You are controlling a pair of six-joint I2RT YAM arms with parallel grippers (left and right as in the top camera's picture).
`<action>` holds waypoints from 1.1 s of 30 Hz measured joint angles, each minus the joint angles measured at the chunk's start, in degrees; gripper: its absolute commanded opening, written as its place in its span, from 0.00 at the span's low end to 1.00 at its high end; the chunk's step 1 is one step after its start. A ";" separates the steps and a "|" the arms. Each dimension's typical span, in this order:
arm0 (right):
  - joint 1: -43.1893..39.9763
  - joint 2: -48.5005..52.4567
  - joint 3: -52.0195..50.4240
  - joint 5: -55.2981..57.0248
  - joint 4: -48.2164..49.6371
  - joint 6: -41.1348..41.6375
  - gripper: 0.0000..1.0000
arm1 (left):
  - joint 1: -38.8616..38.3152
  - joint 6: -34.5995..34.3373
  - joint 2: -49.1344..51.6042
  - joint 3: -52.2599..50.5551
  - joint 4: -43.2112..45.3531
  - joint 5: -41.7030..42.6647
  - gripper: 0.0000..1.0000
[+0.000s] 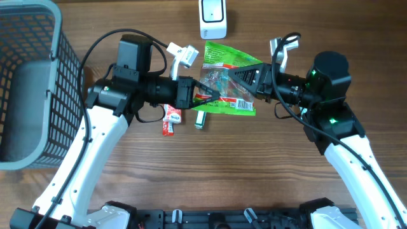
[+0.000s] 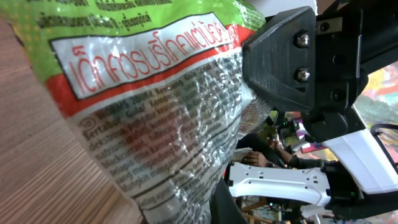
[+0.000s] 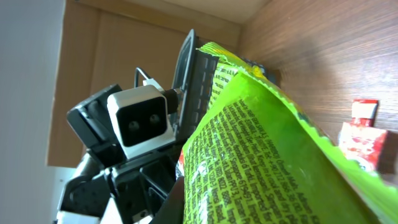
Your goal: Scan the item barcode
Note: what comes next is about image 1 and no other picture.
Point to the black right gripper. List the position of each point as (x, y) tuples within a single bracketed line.
[(262, 84)]

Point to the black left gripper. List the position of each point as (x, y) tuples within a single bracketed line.
[(186, 88)]

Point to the green snack bag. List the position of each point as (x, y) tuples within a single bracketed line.
[(234, 99)]

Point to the red tissue packet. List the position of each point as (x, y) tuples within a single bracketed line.
[(172, 115)]

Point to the red stick sachet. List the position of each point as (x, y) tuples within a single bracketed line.
[(168, 129)]

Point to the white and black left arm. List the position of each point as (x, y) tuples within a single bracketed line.
[(145, 72)]

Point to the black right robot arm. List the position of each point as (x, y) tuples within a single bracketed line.
[(318, 103)]

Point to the white barcode scanner box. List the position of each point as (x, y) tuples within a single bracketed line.
[(213, 19)]

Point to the grey plastic mesh basket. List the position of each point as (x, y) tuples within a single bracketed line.
[(40, 110)]

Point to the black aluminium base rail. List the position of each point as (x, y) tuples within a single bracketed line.
[(180, 219)]

